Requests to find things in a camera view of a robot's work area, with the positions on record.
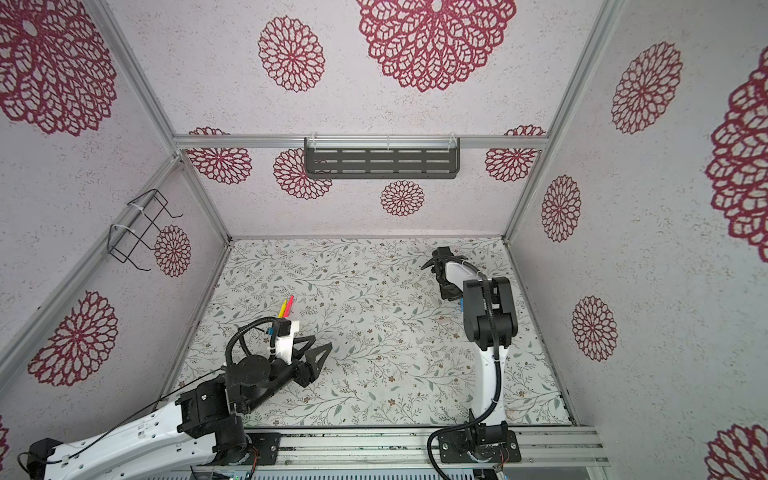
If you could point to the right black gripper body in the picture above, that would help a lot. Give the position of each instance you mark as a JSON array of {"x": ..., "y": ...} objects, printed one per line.
[{"x": 447, "y": 292}]

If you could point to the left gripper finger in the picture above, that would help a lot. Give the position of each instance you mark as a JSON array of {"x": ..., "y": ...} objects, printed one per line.
[
  {"x": 316, "y": 358},
  {"x": 301, "y": 345}
]

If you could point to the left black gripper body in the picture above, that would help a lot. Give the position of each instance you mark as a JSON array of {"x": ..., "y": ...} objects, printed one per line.
[{"x": 282, "y": 373}]

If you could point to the pink highlighter pen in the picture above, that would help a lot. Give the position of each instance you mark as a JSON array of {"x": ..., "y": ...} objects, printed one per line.
[{"x": 289, "y": 306}]

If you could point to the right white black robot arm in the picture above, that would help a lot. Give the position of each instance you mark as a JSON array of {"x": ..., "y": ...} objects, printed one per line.
[{"x": 490, "y": 324}]

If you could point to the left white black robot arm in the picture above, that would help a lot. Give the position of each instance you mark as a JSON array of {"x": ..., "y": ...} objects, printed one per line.
[{"x": 202, "y": 426}]

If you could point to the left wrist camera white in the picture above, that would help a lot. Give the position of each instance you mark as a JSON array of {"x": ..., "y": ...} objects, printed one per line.
[{"x": 282, "y": 341}]

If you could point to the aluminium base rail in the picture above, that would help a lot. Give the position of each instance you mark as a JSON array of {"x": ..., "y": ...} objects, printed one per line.
[{"x": 401, "y": 447}]

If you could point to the dark grey wall shelf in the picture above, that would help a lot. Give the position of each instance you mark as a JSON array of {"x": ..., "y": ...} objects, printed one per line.
[{"x": 382, "y": 160}]

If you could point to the black wire wall basket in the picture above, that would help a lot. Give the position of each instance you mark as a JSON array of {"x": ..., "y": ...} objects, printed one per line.
[{"x": 124, "y": 239}]

